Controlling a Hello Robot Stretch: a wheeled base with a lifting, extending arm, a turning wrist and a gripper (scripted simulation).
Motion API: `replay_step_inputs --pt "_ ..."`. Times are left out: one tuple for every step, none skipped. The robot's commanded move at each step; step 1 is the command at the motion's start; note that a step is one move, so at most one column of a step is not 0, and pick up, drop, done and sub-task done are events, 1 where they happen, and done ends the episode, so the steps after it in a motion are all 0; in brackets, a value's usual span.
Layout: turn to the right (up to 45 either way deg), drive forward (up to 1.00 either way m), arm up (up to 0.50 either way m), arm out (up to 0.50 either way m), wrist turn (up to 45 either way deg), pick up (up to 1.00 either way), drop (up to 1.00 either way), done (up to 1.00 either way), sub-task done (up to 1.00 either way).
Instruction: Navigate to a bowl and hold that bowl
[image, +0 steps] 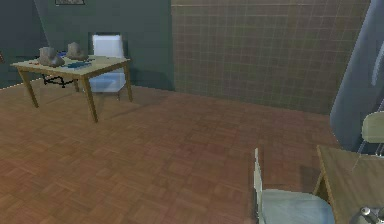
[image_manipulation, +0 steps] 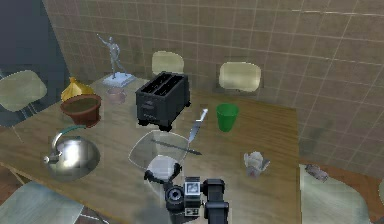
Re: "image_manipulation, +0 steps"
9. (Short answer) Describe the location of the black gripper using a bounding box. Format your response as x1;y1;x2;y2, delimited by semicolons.
143;162;186;213

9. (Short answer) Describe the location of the clear glass bowl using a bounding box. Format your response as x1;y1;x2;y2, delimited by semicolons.
128;129;191;183

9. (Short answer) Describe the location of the brown clay bowl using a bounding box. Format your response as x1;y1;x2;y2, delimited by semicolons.
59;93;103;129

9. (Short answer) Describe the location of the dark grey thin utensil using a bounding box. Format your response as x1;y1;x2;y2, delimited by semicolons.
149;138;203;157

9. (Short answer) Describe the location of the wooden table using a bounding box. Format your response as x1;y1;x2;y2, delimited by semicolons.
0;74;302;224

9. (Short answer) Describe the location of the black toaster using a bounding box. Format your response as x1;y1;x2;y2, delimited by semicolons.
134;70;192;132

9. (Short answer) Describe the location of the green cup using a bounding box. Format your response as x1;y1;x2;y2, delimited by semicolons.
215;102;240;133

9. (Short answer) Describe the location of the white crumpled object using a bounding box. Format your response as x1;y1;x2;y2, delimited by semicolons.
242;151;271;179

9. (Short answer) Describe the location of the silver kettle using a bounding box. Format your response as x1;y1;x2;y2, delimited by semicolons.
42;124;102;183

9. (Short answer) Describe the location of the pale chair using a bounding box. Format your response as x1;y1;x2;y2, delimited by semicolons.
299;164;372;224
218;61;263;93
0;180;85;224
151;50;185;77
0;69;48;128

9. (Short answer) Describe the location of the yellow cone shaped object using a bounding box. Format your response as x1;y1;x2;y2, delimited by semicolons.
60;76;96;103

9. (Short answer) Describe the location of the grey figure statue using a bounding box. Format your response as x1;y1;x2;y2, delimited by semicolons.
96;33;137;89

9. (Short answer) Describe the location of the grey crumpled object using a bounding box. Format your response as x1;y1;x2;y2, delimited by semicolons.
304;163;330;183

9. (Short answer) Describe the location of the white handled knife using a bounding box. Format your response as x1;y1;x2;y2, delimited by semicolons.
187;108;210;145

